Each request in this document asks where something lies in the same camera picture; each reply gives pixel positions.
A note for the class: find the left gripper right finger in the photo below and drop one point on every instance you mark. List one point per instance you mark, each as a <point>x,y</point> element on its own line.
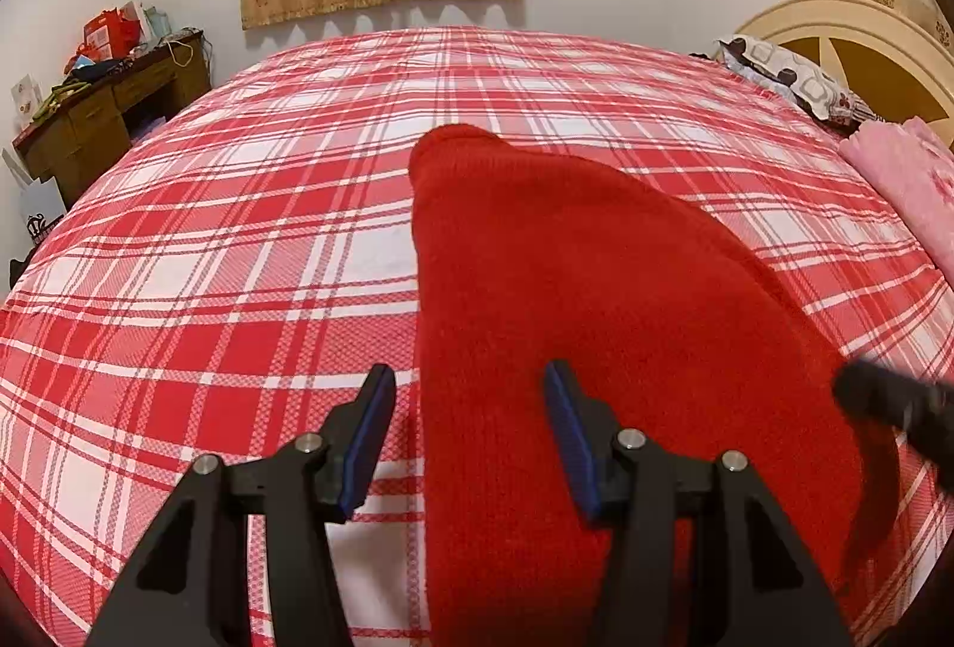
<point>752,580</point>

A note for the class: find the cream wooden headboard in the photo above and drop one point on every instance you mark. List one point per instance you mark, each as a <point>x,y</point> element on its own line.
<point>889,61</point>

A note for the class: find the red knitted sweater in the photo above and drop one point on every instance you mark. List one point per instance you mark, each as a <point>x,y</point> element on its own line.
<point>526,257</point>

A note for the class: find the white paper bag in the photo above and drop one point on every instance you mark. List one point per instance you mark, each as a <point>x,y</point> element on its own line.
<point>27,98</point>

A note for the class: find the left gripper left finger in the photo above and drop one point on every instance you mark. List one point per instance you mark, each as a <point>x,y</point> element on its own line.
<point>186,582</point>

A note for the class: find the brown wooden desk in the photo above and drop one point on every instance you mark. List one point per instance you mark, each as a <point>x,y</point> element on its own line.
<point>92,129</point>

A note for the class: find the patterned grey white pillow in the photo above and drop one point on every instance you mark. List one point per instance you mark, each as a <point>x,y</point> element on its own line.
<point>796,79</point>

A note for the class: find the pink folded blanket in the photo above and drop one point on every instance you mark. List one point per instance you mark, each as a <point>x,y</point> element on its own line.
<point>909,165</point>

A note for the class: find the red gift bag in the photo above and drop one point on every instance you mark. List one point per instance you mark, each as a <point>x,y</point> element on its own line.
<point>110,35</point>

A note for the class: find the red white plaid bedspread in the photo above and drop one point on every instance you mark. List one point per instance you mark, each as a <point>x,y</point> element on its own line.
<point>236,274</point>

